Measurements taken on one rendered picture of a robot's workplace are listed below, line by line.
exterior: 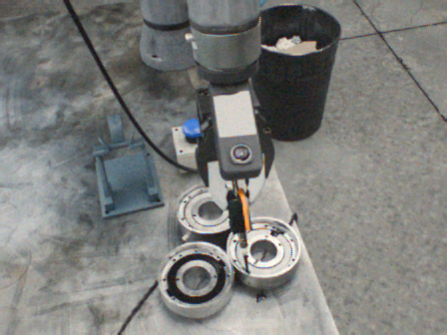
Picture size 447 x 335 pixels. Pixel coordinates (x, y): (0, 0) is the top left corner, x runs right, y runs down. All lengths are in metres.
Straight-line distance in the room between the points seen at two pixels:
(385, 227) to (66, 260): 1.27
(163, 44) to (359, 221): 1.04
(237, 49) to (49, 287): 0.46
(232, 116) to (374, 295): 1.24
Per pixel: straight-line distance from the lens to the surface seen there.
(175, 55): 1.15
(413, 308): 1.76
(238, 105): 0.59
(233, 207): 0.70
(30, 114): 1.13
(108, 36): 1.31
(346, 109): 2.33
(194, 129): 0.90
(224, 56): 0.58
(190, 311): 0.74
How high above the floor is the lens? 1.47
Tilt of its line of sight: 46 degrees down
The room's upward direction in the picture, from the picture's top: 4 degrees counter-clockwise
